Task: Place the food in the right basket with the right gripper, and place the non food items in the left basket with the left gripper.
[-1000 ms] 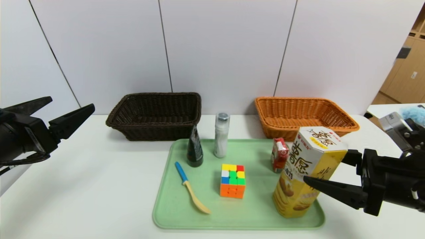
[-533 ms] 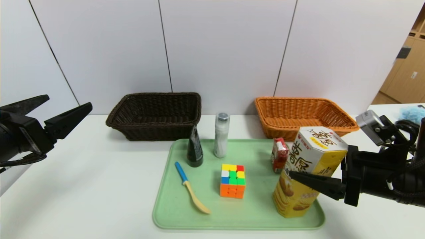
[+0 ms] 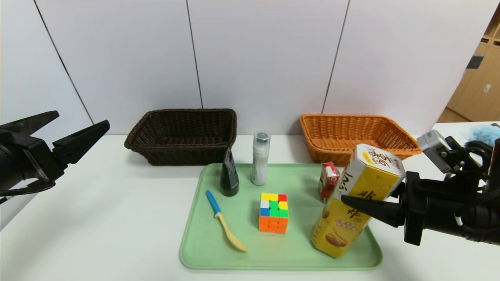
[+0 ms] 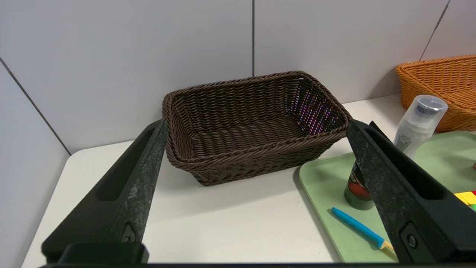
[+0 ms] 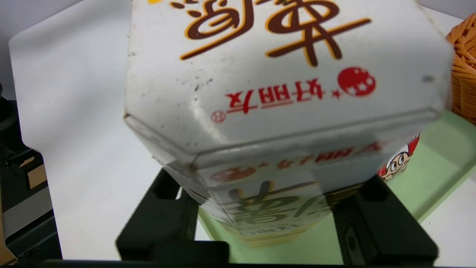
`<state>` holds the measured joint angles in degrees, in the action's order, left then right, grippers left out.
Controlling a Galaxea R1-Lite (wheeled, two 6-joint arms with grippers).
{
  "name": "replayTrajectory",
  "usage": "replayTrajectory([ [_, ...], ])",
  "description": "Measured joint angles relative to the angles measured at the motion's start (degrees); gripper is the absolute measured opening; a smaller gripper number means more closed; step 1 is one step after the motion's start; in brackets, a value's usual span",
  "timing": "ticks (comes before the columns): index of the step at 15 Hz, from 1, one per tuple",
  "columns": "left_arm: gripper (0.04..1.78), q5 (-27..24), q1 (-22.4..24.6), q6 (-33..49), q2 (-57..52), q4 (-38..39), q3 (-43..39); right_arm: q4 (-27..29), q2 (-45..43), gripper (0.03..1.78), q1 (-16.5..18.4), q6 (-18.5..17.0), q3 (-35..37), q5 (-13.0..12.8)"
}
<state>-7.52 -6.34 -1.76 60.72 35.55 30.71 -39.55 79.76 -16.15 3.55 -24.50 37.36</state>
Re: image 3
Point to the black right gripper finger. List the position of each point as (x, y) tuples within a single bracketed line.
[(400, 189), (383, 212)]

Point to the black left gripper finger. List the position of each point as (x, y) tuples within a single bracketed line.
[(31, 123), (82, 142)]

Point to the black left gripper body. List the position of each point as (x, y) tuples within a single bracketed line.
[(36, 160)]

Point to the dark brown wicker basket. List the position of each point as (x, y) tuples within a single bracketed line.
[(175, 128)]

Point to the small red drink carton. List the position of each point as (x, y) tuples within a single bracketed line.
[(327, 181)]

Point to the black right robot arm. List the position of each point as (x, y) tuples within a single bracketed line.
[(484, 218)]

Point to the blue fluffy duster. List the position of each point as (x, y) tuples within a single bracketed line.
[(486, 133)]

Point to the white side table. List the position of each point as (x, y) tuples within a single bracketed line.
[(457, 128)]

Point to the light green plastic tray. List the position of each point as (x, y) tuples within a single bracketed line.
[(297, 249)]

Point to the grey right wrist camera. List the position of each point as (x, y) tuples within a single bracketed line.
[(433, 146)]

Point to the dark grey wall box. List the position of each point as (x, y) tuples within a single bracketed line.
[(473, 62)]

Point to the white bottle with grey cap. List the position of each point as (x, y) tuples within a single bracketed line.
[(259, 164)]

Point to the black squeeze tube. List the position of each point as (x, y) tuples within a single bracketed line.
[(229, 179)]

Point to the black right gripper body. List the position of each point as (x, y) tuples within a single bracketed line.
[(414, 208)]

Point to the colourful puzzle cube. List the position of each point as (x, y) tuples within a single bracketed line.
[(273, 218)]

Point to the wooden cabinet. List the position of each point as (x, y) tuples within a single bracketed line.
[(476, 97)]

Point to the orange wicker basket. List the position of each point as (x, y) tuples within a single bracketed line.
[(332, 136)]

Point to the yellow hexagonal biscuit box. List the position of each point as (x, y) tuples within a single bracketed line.
[(347, 234)]

